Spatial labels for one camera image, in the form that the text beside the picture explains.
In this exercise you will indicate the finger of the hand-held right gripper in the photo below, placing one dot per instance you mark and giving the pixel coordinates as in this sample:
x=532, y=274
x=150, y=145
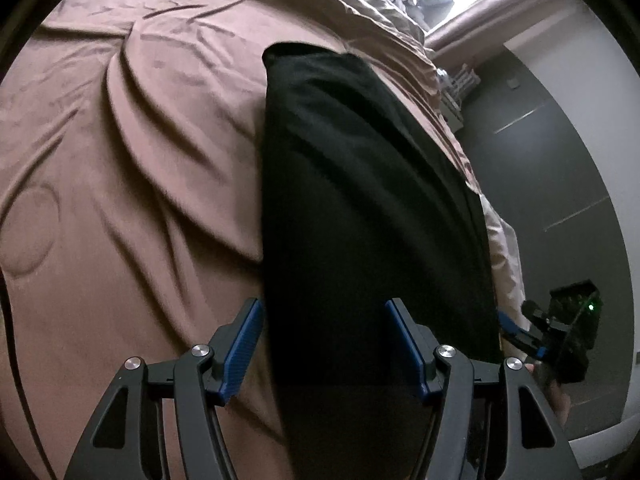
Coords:
x=517, y=336

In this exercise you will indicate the black garment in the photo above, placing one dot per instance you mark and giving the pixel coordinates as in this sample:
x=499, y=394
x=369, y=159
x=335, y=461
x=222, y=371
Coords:
x=360, y=210

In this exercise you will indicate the white pillow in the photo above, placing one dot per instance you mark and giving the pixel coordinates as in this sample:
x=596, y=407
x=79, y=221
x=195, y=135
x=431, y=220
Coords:
x=505, y=260

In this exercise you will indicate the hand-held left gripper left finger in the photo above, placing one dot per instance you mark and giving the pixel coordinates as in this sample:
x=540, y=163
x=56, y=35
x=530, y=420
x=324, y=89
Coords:
x=245, y=345

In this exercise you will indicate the white rack near wall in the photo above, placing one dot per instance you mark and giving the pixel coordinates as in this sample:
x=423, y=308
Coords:
x=457, y=95

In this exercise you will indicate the person's right hand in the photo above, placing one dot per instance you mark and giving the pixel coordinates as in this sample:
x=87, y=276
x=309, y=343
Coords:
x=557, y=402

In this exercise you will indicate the pink curtain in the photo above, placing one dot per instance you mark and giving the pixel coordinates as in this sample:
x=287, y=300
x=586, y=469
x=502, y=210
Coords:
x=500, y=15

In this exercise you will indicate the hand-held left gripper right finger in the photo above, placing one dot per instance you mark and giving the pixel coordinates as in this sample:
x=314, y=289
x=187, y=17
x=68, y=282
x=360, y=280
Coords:
x=407, y=345

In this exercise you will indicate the brown bed cover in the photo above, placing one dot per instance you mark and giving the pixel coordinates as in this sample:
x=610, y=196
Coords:
x=125, y=185

